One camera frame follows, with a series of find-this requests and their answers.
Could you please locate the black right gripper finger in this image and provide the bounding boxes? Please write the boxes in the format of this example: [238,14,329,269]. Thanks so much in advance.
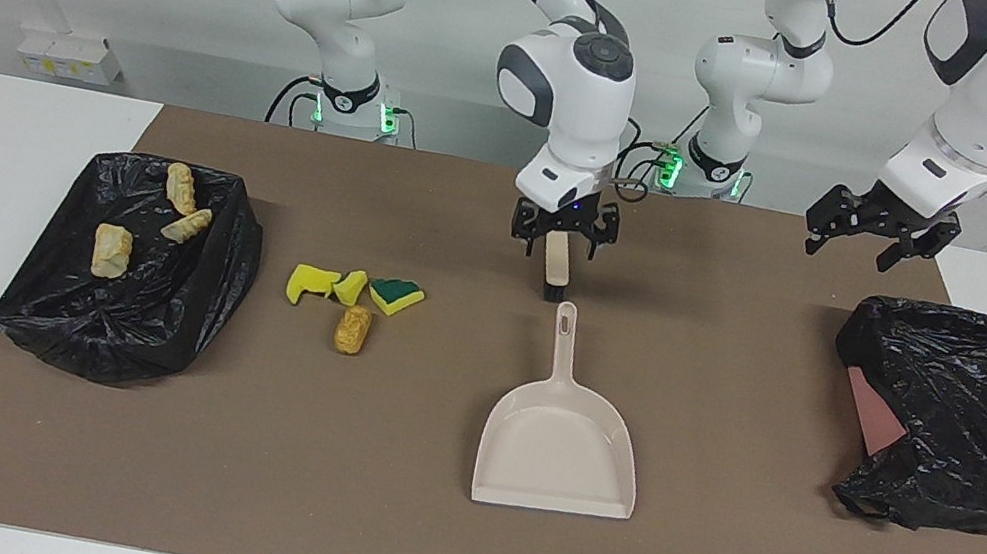
[507,200,557,259]
[580,201,626,265]

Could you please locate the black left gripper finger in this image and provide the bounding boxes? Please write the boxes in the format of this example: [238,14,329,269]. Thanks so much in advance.
[799,179,865,265]
[873,206,963,286]

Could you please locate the beige brush with black bristles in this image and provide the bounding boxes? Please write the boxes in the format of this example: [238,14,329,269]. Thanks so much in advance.
[535,231,579,306]

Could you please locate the green and yellow sponge piece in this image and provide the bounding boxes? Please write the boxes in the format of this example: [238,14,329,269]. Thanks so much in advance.
[365,273,429,322]

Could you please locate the small yellow sponge piece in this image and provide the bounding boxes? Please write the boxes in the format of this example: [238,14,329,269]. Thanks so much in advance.
[331,266,371,308]

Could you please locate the brown bread roll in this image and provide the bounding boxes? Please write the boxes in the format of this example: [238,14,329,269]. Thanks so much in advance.
[331,302,375,359]

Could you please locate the beige plastic dustpan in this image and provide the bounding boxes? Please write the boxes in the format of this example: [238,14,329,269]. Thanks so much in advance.
[468,290,668,529]

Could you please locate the large yellow sponge piece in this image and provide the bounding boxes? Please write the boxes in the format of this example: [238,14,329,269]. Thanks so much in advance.
[284,261,343,313]

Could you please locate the pale bread chunk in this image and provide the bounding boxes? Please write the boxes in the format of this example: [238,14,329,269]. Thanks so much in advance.
[88,221,137,283]

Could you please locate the black trash bag bin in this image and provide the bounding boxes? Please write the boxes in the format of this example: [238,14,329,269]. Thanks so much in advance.
[0,131,277,407]

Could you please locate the brown paper table mat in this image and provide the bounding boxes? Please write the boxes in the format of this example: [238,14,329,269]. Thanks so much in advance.
[0,75,987,554]

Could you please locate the black left base cable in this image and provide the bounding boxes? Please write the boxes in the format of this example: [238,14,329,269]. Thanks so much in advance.
[597,129,683,196]

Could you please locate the black base cable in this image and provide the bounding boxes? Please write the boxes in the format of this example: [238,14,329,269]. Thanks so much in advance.
[597,129,683,196]
[264,69,328,132]

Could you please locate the black right base cable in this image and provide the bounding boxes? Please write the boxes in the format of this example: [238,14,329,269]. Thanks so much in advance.
[264,69,328,132]

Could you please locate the white wall box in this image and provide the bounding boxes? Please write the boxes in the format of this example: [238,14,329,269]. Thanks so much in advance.
[14,24,129,90]

